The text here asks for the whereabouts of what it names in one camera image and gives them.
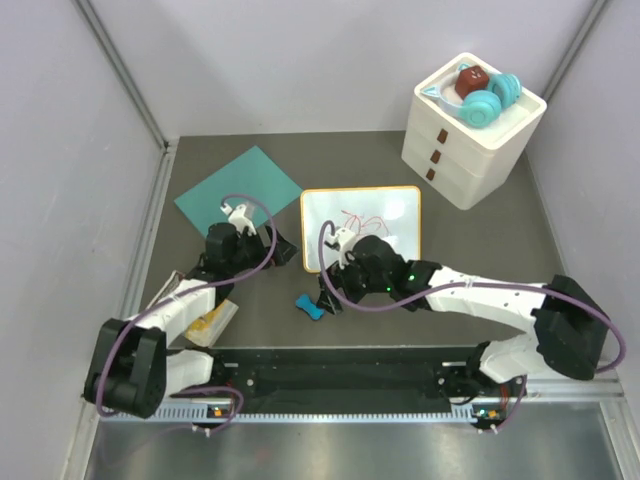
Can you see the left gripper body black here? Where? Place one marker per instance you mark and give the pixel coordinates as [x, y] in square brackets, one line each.
[250, 251]

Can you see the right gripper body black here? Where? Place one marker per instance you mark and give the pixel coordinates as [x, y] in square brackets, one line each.
[355, 282]

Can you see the blue bone-shaped eraser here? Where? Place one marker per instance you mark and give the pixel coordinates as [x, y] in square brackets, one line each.
[305, 304]

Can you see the yellow framed whiteboard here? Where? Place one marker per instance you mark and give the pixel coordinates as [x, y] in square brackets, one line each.
[392, 213]

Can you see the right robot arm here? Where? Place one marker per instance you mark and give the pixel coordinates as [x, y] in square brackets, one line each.
[560, 326]

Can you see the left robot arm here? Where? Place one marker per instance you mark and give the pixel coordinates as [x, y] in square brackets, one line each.
[131, 370]

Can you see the teal paper sheet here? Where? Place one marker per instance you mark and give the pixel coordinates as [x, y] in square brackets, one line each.
[252, 173]

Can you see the yellow packaged book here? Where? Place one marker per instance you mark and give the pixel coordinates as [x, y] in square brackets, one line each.
[205, 330]

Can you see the teal cat-ear headphones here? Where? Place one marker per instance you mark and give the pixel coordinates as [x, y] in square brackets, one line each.
[481, 107]

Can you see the brown cube toy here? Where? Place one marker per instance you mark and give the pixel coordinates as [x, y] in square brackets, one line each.
[471, 79]

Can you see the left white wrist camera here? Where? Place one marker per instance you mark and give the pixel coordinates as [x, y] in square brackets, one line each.
[241, 217]

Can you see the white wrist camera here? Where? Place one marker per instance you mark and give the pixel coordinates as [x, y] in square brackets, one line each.
[241, 217]
[341, 241]

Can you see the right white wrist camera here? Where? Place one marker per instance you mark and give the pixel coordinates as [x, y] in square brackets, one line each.
[341, 241]

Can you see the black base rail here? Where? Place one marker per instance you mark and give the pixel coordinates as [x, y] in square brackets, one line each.
[439, 373]

